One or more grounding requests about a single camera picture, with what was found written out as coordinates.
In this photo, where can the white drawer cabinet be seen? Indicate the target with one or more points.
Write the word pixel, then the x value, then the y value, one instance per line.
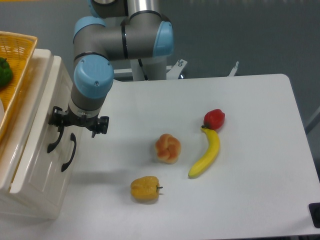
pixel 14 142

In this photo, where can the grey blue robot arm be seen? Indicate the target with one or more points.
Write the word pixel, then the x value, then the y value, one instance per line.
pixel 134 30

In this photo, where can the yellow toy banana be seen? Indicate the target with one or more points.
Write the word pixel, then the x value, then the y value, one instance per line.
pixel 204 162

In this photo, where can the knotted toy bread roll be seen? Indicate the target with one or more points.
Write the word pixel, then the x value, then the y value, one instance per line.
pixel 167 148

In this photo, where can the yellow toy bell pepper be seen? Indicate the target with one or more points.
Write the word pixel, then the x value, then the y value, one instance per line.
pixel 146 188

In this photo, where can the black corner device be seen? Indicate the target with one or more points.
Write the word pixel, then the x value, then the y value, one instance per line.
pixel 314 209

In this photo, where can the yellow woven basket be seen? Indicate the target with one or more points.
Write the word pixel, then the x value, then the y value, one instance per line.
pixel 18 50

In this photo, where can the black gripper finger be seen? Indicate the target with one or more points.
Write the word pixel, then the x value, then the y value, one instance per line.
pixel 100 126
pixel 58 118

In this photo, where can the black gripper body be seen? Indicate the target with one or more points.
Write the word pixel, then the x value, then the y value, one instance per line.
pixel 83 121

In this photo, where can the red toy pepper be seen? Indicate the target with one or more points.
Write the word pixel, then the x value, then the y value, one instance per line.
pixel 214 119

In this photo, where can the green toy pepper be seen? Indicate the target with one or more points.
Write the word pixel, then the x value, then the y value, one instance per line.
pixel 6 73

